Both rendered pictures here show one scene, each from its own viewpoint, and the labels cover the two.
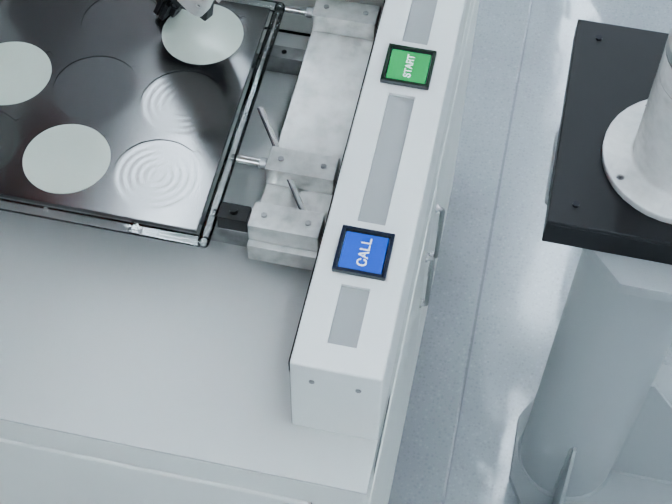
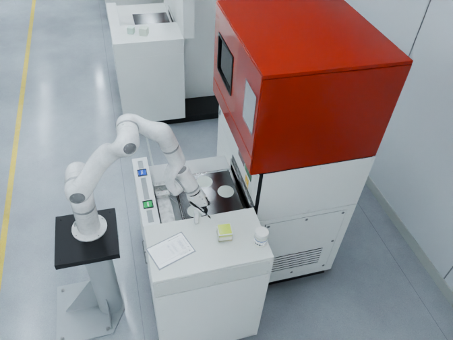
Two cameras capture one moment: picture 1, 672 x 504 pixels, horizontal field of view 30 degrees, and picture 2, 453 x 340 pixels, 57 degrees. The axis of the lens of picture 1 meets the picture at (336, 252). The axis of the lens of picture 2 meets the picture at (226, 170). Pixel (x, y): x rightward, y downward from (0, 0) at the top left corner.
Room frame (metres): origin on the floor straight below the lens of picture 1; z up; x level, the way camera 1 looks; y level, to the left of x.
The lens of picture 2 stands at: (2.51, -0.46, 2.75)
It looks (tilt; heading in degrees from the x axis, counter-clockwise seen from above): 44 degrees down; 151
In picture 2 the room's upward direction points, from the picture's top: 4 degrees clockwise
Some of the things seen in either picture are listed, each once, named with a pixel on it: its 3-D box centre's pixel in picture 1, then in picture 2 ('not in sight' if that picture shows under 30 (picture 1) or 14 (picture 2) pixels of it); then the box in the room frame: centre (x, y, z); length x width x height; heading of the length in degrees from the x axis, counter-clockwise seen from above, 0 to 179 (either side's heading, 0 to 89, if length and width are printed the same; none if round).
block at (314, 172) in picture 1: (302, 169); (162, 194); (0.86, 0.04, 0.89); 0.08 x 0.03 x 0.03; 79
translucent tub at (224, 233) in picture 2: not in sight; (224, 233); (1.34, 0.21, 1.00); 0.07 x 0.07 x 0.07; 74
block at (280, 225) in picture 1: (286, 226); (160, 185); (0.79, 0.06, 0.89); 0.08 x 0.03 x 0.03; 79
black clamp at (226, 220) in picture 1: (234, 216); not in sight; (0.80, 0.11, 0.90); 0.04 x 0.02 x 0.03; 79
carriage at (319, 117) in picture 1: (317, 134); (164, 207); (0.94, 0.03, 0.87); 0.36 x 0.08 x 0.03; 169
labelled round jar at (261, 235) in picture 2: not in sight; (261, 237); (1.45, 0.37, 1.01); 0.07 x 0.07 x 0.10
